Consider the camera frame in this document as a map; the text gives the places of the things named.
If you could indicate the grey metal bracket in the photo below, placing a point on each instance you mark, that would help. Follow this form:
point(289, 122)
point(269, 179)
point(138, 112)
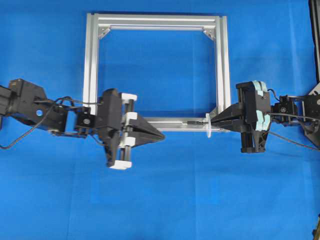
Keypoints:
point(316, 90)

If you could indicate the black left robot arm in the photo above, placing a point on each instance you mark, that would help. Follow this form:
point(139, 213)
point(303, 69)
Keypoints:
point(63, 117)

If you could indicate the blue table mat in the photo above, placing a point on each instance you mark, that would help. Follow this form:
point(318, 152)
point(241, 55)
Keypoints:
point(187, 187)

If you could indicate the black vertical rail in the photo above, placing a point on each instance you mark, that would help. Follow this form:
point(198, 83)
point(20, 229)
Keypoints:
point(314, 13)

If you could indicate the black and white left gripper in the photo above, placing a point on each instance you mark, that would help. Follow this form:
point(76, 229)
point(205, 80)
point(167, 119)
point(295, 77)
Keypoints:
point(109, 127)

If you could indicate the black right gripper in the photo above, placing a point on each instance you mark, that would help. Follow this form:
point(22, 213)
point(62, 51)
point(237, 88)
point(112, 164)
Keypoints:
point(253, 107)

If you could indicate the square aluminium extrusion frame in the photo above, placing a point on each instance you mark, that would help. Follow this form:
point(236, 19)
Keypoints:
point(98, 25)

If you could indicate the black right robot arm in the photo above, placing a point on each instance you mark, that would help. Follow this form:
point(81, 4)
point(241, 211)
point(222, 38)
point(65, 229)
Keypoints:
point(302, 111)

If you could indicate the white plastic string loop holder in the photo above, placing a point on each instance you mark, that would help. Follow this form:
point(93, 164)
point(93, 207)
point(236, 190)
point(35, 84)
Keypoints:
point(208, 125)

